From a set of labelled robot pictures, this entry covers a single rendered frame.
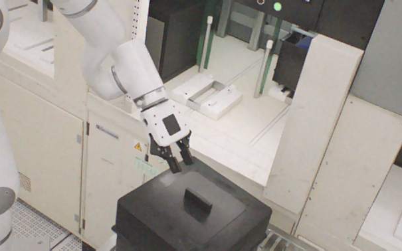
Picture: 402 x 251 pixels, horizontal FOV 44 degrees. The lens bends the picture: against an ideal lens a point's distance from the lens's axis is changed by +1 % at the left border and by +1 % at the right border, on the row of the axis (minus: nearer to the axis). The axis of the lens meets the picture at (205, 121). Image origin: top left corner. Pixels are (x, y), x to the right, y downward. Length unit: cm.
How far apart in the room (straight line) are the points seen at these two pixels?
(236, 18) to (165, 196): 136
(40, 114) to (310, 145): 118
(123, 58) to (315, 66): 48
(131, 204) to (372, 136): 64
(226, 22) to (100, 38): 141
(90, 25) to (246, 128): 93
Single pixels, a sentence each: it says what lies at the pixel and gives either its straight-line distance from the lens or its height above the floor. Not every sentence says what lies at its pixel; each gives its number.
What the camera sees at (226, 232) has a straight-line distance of 120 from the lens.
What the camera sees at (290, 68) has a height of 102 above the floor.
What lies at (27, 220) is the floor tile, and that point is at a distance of 259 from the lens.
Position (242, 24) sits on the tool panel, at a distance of 244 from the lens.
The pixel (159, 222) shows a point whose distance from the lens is 119.
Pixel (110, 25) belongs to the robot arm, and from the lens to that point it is 105.
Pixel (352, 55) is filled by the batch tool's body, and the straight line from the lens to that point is 123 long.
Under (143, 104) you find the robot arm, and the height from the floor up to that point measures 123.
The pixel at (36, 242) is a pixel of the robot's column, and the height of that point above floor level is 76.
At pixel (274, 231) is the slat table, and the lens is 160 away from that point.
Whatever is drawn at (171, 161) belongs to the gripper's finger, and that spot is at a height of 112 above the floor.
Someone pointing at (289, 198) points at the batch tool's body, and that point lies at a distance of 149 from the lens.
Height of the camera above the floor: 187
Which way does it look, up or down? 34 degrees down
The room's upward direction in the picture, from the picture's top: 12 degrees clockwise
